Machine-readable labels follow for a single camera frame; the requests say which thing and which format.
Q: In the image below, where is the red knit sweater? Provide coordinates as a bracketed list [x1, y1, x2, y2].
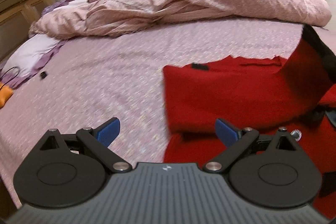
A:
[162, 25, 336, 219]

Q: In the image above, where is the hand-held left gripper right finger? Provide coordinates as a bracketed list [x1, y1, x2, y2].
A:
[203, 119, 302, 173]

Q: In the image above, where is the black cable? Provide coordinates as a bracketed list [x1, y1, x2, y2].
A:
[0, 67, 20, 88]

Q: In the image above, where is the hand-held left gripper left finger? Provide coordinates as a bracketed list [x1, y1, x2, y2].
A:
[39, 117, 132, 173]

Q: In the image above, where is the lilac ruffled pillow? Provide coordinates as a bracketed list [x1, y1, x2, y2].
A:
[42, 0, 91, 16]
[1, 34, 66, 89]

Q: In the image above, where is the orange object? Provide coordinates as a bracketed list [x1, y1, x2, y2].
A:
[0, 82, 13, 109]

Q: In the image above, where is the floral lilac bed sheet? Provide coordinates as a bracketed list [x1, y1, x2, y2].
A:
[0, 14, 336, 209]

